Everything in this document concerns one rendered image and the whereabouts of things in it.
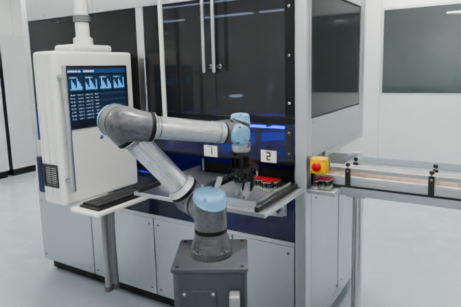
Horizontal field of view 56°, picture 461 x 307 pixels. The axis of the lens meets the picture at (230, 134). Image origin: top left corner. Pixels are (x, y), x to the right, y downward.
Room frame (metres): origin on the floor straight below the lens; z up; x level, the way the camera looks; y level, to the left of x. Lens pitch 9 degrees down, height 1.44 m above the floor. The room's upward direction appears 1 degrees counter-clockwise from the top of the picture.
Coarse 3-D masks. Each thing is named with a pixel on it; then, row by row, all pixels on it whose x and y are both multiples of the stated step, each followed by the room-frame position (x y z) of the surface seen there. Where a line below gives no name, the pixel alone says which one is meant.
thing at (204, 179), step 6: (192, 168) 2.30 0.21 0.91; (198, 168) 2.34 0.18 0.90; (186, 174) 2.25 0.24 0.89; (192, 174) 2.28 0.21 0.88; (198, 174) 2.28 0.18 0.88; (204, 174) 2.28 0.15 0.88; (210, 174) 2.27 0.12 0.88; (216, 174) 2.27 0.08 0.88; (222, 174) 2.27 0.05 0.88; (198, 180) 2.15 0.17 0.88; (204, 180) 2.14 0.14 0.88; (210, 180) 2.14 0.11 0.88
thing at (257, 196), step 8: (224, 184) 1.94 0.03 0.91; (232, 184) 1.99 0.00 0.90; (288, 184) 1.93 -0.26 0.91; (224, 192) 1.92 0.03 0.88; (232, 192) 1.92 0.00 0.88; (256, 192) 1.91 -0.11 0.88; (264, 192) 1.91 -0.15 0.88; (272, 192) 1.79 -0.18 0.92; (232, 200) 1.72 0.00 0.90; (240, 200) 1.70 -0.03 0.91; (248, 200) 1.68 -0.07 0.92; (256, 200) 1.79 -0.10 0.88; (264, 200) 1.72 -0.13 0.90; (248, 208) 1.68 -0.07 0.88
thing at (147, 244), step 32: (352, 160) 2.60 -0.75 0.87; (64, 224) 2.89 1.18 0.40; (96, 224) 2.72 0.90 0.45; (128, 224) 2.56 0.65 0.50; (160, 224) 2.43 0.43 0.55; (192, 224) 2.30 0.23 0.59; (320, 224) 2.13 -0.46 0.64; (64, 256) 2.90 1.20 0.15; (96, 256) 2.73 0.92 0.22; (128, 256) 2.57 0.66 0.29; (160, 256) 2.43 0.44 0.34; (256, 256) 2.09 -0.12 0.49; (288, 256) 2.00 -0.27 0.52; (320, 256) 2.13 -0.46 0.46; (160, 288) 2.44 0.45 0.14; (256, 288) 2.09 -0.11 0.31; (288, 288) 2.00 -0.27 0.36; (320, 288) 2.13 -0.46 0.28
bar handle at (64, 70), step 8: (64, 72) 1.99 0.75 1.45; (64, 80) 1.99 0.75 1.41; (64, 88) 1.99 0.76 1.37; (64, 96) 1.99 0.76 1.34; (64, 104) 1.99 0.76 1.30; (64, 112) 1.99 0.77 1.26; (72, 144) 2.00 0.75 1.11; (72, 152) 1.99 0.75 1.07; (72, 160) 1.99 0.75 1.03; (72, 168) 1.99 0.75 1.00; (72, 176) 1.99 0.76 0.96; (72, 184) 1.99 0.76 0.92; (72, 192) 1.99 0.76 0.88
